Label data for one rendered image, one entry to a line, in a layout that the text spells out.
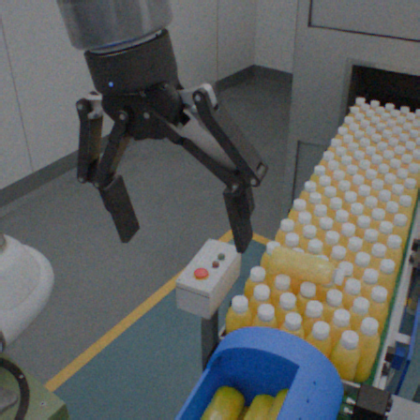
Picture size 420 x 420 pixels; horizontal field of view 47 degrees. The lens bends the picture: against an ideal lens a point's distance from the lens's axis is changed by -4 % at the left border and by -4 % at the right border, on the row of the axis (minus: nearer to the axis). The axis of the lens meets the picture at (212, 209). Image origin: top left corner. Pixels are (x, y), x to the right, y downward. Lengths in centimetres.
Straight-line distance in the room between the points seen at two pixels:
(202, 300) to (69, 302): 167
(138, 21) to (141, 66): 4
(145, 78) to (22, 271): 73
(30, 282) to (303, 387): 59
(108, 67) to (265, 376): 84
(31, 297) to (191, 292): 42
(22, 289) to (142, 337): 161
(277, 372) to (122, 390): 144
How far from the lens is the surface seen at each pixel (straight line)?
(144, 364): 254
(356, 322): 132
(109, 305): 284
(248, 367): 113
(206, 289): 128
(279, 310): 129
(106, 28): 40
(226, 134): 42
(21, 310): 110
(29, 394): 118
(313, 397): 97
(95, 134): 51
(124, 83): 42
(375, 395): 125
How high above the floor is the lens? 198
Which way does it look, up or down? 35 degrees down
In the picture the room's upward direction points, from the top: straight up
